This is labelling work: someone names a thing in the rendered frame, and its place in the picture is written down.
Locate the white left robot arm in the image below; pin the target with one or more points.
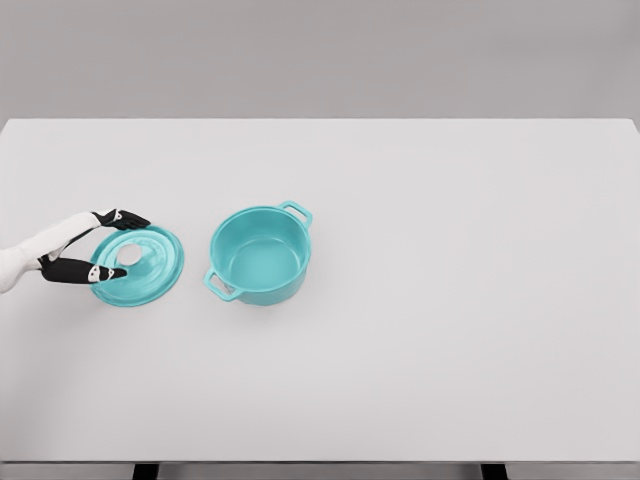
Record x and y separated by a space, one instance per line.
7 270

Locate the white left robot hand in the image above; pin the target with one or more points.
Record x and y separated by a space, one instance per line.
55 240

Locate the teal pot lid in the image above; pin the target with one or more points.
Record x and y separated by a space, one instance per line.
157 260

